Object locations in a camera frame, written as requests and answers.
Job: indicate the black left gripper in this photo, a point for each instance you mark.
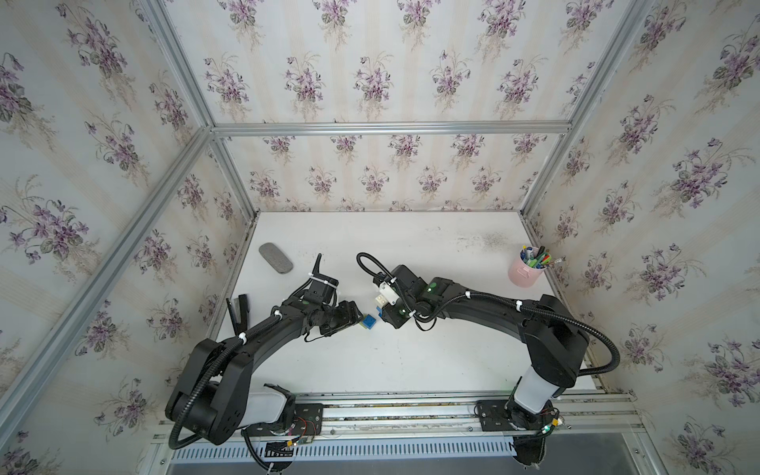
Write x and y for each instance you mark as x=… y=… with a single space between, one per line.
x=349 y=317

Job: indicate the aluminium enclosure frame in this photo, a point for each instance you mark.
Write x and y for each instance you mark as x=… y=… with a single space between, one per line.
x=635 y=124

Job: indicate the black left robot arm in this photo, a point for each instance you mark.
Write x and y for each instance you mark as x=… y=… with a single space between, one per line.
x=210 y=396

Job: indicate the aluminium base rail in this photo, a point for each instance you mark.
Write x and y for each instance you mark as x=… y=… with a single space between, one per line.
x=601 y=433

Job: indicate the pink pen cup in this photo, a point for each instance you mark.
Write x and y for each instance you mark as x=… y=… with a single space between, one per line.
x=520 y=273

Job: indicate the pens in cup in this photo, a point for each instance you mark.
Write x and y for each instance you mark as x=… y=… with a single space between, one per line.
x=539 y=258

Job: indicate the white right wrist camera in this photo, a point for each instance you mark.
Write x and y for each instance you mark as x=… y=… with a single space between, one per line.
x=387 y=295

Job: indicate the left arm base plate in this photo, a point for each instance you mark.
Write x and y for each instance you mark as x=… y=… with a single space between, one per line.
x=302 y=421

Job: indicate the black stapler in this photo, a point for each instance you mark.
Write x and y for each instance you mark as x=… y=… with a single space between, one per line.
x=238 y=310

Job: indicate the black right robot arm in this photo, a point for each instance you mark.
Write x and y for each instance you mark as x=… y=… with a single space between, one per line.
x=561 y=348

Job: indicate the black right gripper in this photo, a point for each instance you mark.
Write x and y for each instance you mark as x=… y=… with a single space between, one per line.
x=389 y=317

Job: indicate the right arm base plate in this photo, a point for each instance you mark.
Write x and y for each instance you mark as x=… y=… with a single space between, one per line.
x=508 y=415

